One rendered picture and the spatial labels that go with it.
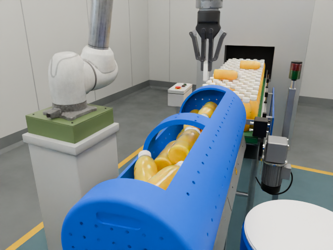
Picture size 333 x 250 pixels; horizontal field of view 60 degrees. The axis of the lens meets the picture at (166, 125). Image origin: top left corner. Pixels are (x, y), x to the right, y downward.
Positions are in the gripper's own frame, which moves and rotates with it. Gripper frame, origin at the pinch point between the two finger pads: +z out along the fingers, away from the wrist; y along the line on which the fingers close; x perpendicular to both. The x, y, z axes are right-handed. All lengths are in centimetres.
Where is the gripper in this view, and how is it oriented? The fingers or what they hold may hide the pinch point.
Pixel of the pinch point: (206, 71)
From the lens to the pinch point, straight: 105.5
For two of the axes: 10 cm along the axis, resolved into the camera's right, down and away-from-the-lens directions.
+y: 9.5, 1.1, -3.1
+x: 3.3, -3.5, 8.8
